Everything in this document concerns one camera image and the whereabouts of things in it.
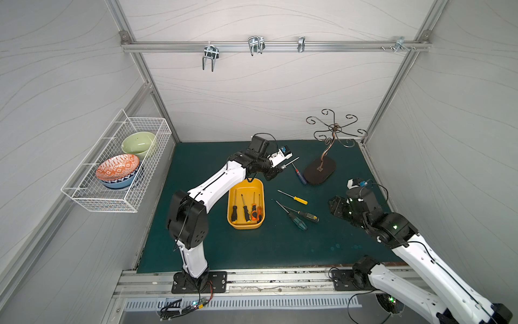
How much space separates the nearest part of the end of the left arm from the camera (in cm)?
65

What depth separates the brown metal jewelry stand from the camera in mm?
810

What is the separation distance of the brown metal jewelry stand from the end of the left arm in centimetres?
16
